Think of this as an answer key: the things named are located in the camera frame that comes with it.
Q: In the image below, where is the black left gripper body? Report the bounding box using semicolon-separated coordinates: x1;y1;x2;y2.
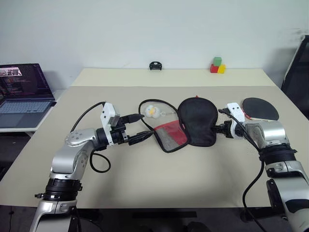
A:
111;115;130;145

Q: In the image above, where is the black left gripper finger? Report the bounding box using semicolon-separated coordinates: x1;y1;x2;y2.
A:
120;113;145;124
127;131;155;146

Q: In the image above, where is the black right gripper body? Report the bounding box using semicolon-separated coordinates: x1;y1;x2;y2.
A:
223;119;236;139

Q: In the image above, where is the black and red paddle case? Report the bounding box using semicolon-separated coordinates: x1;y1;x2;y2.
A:
139;96;219;153

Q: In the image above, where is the black rubber table tennis paddle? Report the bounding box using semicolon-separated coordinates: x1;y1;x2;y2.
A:
242;97;280;121

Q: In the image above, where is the black office chair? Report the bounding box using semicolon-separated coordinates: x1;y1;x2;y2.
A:
281;35;309;107

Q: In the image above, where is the open dark laptop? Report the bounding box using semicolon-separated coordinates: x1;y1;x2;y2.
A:
0;63;57;129

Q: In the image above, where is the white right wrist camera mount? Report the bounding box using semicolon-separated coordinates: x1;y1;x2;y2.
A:
226;102;246;141

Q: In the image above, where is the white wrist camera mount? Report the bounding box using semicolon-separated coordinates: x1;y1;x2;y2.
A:
100;102;121;147
226;102;246;141

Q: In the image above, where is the white plush toy keychain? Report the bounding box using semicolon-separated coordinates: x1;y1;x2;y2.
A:
144;105;178;119

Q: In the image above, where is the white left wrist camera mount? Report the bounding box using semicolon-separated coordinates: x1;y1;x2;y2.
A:
100;102;121;147

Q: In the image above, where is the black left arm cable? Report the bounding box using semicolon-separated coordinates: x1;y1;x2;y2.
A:
70;101;112;174

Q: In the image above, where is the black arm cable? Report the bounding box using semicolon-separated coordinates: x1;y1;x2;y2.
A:
70;101;112;174
228;113;267;232

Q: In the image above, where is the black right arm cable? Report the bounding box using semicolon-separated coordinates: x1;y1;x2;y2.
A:
228;113;267;232

